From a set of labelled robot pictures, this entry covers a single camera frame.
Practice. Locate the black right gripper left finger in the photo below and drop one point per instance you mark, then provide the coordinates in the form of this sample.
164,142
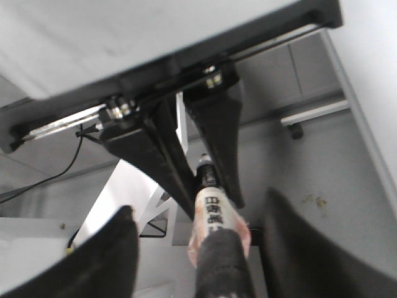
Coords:
103,266

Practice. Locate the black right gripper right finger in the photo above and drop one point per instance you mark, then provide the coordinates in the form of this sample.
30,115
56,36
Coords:
299,261

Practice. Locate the white whiteboard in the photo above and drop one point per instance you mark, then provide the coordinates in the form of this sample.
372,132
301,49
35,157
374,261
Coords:
266,88

